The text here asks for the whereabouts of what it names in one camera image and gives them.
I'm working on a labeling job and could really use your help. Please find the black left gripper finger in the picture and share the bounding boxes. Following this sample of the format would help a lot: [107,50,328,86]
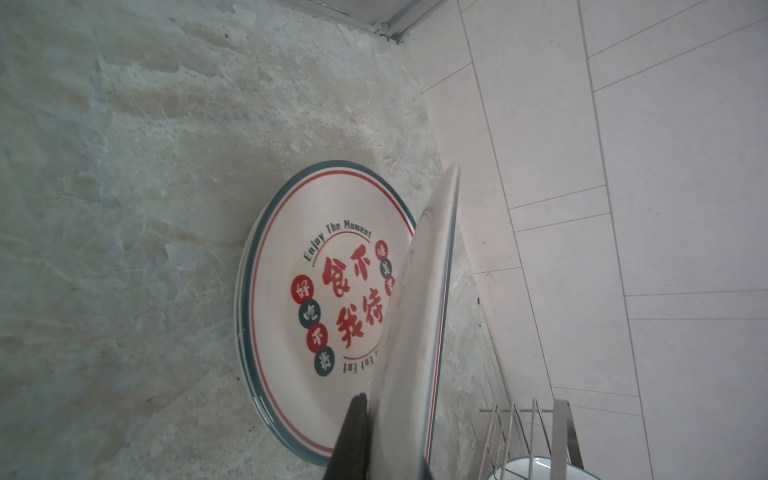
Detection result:
[323,393,369,480]

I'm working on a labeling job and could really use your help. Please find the metal wire dish rack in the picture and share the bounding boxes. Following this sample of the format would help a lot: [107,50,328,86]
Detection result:
[468,399,589,479]

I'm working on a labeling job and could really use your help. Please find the white plate orange sunburst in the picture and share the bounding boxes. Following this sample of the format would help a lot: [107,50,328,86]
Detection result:
[368,164,460,479]

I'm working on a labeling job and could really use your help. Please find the white watermelon pattern plate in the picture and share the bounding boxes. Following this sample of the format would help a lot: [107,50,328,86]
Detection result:
[487,457,599,480]

